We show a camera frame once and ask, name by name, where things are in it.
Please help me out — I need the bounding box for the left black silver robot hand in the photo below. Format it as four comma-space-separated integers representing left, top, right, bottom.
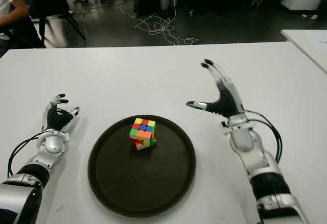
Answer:
40, 93, 81, 133

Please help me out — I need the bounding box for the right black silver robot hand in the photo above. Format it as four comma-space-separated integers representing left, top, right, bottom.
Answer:
185, 58, 247, 119

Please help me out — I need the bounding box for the multicoloured Rubik's cube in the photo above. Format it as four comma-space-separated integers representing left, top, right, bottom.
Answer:
129, 117, 158, 151

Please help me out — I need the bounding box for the dark brown round plate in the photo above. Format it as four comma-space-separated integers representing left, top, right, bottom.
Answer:
87, 114, 197, 219

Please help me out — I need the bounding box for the white side table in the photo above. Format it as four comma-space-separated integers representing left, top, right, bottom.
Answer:
280, 29, 327, 76

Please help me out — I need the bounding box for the black office chair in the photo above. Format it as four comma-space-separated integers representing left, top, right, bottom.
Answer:
24, 0, 87, 48

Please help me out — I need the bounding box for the black bag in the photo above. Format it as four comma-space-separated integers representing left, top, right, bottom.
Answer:
318, 0, 327, 19

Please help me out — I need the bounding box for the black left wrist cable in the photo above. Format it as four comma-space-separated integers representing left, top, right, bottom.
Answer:
6, 132, 43, 178

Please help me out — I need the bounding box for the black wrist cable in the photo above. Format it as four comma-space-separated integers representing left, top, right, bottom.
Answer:
6, 132, 43, 178
245, 109, 283, 163

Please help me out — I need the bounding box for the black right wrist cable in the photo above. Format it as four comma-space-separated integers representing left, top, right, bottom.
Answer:
245, 109, 283, 163

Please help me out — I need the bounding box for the tangled white floor cable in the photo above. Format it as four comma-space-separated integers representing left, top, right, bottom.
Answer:
120, 4, 199, 45

